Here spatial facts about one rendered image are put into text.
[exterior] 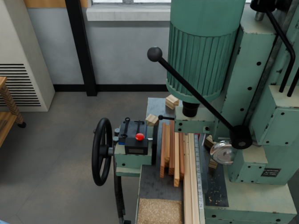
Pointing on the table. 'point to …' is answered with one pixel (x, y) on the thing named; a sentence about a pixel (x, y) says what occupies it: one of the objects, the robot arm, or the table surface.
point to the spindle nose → (190, 109)
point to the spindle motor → (201, 45)
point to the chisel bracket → (204, 113)
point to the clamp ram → (154, 142)
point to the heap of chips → (159, 211)
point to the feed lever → (155, 56)
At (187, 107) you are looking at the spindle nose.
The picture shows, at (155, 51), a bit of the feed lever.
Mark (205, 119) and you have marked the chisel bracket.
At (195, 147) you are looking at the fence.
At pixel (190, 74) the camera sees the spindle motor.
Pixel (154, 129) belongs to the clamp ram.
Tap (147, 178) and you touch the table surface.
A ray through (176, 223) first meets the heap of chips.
